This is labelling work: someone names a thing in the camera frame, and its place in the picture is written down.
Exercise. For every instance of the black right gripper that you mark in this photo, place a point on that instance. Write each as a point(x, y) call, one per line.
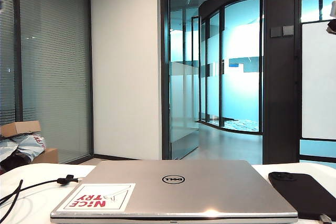
point(332, 27)

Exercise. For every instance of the black smartphone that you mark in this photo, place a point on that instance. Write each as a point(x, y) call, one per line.
point(302, 195)

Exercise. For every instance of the glass door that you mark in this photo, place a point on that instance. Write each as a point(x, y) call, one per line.
point(183, 103)

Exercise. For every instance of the silver Dell laptop with sticker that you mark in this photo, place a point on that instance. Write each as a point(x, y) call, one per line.
point(197, 195)

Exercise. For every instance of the window blinds partition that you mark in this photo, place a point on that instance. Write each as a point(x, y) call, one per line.
point(52, 64)

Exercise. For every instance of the large brown cardboard box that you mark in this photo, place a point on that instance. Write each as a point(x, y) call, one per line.
point(47, 155)

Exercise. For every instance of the small brown cardboard box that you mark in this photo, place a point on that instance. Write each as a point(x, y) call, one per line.
point(21, 128)

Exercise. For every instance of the black bundled item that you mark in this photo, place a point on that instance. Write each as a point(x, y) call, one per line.
point(15, 159)

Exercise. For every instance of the grey plastic mailing bag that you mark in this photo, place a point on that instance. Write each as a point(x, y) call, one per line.
point(8, 145)

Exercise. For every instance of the dark wall light switch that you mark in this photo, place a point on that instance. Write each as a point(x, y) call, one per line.
point(276, 31)
point(288, 30)

